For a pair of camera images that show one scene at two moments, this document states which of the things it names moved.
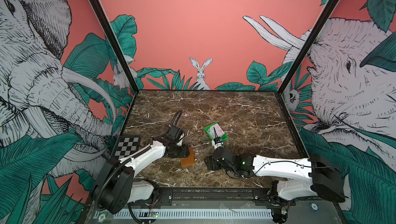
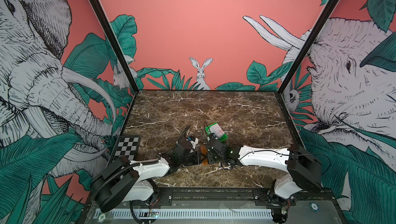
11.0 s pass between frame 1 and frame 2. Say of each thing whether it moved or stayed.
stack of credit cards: stayed
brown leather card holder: moved
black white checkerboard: stayed
